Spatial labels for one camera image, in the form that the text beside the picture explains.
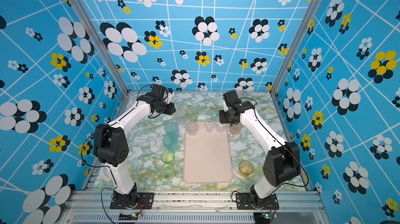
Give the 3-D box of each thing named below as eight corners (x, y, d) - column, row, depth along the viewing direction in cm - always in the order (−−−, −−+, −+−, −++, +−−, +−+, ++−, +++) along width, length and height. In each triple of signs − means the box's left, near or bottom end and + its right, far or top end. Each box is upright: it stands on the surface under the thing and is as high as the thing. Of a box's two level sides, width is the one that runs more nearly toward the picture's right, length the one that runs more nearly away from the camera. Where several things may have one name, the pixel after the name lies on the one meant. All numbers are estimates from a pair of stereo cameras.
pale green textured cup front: (162, 179, 82) (158, 175, 76) (164, 168, 86) (160, 163, 79) (174, 179, 82) (171, 175, 76) (175, 168, 86) (173, 163, 79)
